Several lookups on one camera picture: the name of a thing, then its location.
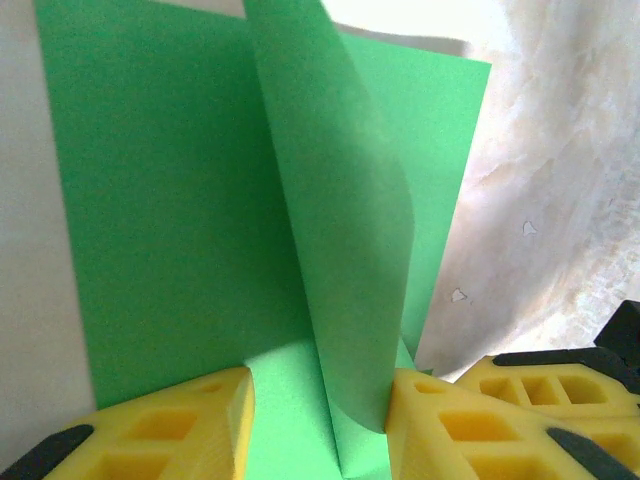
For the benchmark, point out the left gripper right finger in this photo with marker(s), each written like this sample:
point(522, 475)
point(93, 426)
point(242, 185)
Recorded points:
point(450, 440)

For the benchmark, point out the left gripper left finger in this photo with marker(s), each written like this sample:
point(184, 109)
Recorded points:
point(150, 440)

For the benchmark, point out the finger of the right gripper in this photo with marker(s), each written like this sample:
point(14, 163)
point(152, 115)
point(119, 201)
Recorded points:
point(550, 390)

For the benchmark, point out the green square paper sheet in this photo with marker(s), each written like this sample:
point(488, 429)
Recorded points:
point(175, 200)

